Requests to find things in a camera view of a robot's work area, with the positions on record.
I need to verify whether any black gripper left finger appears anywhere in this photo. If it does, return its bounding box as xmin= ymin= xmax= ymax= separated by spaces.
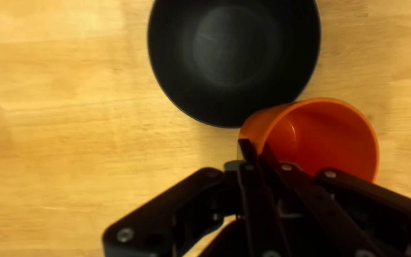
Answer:
xmin=101 ymin=138 xmax=282 ymax=257

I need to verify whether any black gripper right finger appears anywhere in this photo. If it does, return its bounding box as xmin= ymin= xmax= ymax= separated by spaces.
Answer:
xmin=261 ymin=142 xmax=411 ymax=257

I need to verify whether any orange plastic cup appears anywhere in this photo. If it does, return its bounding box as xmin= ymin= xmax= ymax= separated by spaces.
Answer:
xmin=237 ymin=98 xmax=381 ymax=185

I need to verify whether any black bowl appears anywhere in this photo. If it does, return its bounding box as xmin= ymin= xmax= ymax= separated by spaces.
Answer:
xmin=145 ymin=0 xmax=322 ymax=130

